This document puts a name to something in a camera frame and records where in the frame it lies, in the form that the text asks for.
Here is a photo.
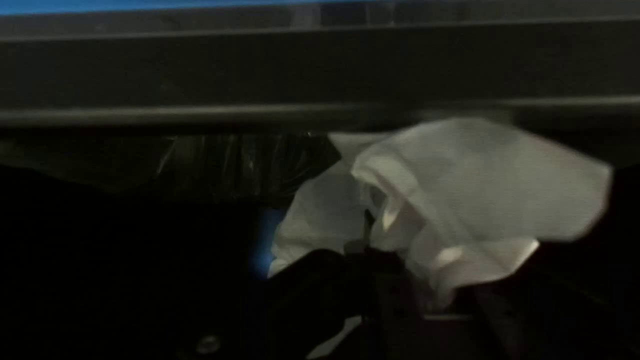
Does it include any black bin liner bag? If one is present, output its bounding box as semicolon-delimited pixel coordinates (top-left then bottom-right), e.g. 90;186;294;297
156;133;338;202

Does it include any white paper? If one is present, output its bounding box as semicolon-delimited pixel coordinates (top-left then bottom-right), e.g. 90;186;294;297
268;118;614;309

